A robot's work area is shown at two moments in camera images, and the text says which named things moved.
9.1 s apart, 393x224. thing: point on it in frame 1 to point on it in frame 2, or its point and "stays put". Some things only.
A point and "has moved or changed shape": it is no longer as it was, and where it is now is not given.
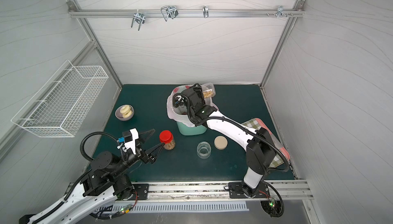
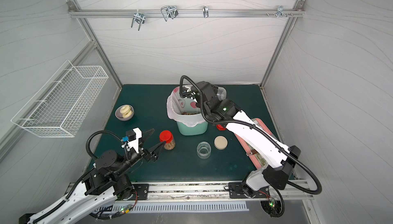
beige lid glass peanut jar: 203,150 stays put
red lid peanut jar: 167,137 stays put
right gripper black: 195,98 to 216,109
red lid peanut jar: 209,90 has moved or changed shape
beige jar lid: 220,142 stays put
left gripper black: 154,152 stays put
